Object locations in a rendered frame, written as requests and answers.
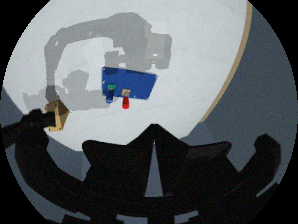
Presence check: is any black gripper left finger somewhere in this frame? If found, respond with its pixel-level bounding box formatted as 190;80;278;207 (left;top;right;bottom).
81;124;156;197

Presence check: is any blue circuit board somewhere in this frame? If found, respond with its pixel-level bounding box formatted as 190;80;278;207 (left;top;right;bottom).
101;65;158;109

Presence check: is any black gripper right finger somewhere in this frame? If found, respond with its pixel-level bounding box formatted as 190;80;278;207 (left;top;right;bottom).
154;124;231;197

